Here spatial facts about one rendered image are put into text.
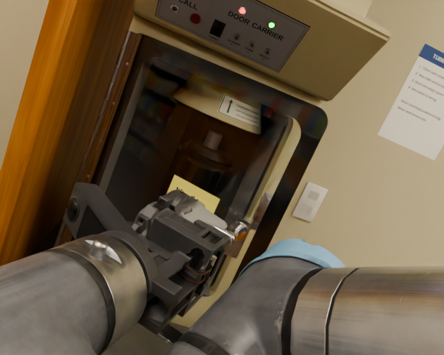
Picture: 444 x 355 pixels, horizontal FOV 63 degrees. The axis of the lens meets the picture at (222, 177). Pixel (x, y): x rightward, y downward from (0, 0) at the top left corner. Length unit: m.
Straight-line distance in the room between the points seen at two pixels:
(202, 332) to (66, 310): 0.07
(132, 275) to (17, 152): 0.33
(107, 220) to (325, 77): 0.37
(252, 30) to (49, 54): 0.26
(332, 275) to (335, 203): 0.97
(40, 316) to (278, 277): 0.13
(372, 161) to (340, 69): 0.65
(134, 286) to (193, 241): 0.08
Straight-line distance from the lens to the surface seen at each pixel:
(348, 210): 1.19
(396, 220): 1.28
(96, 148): 0.58
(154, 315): 0.29
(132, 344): 0.65
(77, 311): 0.21
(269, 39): 0.52
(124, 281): 0.25
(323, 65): 0.54
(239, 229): 0.48
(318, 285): 0.20
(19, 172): 0.55
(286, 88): 0.59
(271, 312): 0.21
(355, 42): 0.52
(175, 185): 0.52
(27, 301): 0.20
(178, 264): 0.31
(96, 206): 0.35
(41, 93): 0.52
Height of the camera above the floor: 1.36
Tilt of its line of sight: 13 degrees down
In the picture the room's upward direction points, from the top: 24 degrees clockwise
